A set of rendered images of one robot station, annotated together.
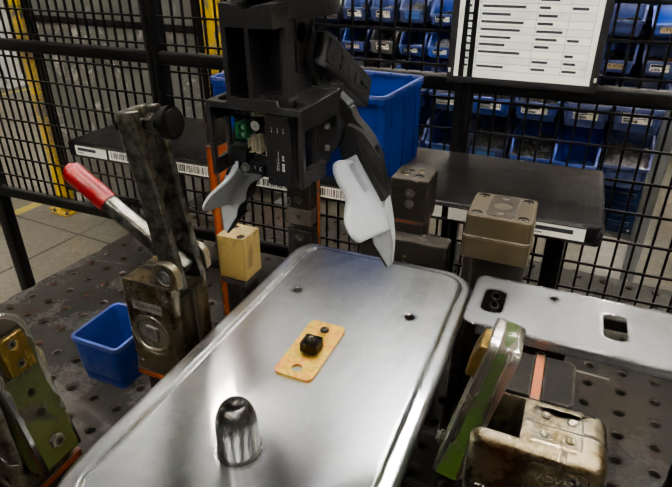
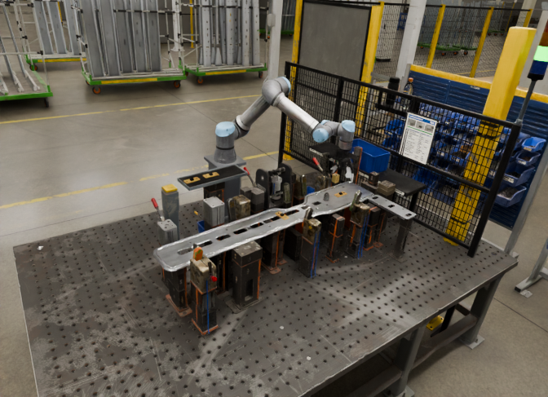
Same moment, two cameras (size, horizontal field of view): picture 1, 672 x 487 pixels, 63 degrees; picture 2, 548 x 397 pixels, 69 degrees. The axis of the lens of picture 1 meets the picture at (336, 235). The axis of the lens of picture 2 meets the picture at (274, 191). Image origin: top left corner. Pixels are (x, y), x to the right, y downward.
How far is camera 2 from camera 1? 195 cm
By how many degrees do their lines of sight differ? 23
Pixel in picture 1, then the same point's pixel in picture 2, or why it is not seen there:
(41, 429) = (303, 190)
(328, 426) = (338, 201)
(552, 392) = (373, 209)
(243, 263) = (335, 179)
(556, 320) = (382, 202)
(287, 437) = (332, 200)
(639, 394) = (422, 240)
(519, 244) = (386, 191)
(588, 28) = (426, 152)
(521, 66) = (413, 156)
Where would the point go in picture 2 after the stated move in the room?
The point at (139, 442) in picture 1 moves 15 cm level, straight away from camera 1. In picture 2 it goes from (314, 196) to (312, 184)
